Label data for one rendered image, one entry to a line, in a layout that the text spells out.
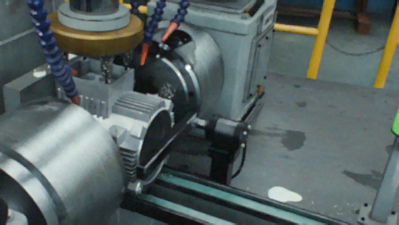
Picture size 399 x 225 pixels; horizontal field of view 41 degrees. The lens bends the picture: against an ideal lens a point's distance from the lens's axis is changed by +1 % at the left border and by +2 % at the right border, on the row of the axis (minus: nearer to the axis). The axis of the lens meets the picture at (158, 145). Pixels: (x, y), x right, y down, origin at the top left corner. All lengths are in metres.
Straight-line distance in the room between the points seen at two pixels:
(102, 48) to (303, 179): 0.70
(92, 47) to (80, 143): 0.20
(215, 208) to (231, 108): 0.42
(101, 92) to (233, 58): 0.50
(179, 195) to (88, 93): 0.30
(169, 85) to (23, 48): 0.32
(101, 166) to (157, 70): 0.40
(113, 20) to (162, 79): 0.26
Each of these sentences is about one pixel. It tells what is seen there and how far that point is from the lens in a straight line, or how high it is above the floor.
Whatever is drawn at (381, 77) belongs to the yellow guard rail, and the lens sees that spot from 3.51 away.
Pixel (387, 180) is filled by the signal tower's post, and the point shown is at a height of 0.92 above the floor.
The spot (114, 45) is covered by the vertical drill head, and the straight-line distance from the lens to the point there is 0.93.
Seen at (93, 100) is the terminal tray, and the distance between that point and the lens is 0.99.
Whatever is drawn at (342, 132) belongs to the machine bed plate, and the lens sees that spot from 1.68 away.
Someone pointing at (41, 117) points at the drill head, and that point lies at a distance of 0.82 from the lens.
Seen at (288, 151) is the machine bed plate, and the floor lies 0.80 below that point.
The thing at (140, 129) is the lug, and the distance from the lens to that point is 0.95.
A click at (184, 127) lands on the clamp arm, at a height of 1.03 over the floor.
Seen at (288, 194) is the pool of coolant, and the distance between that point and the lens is 1.33.
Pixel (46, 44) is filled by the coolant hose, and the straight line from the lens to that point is 0.79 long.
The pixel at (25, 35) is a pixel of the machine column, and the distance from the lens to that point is 1.14.
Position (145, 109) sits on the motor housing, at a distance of 0.98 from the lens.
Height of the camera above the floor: 1.55
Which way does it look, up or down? 31 degrees down
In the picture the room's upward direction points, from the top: 4 degrees clockwise
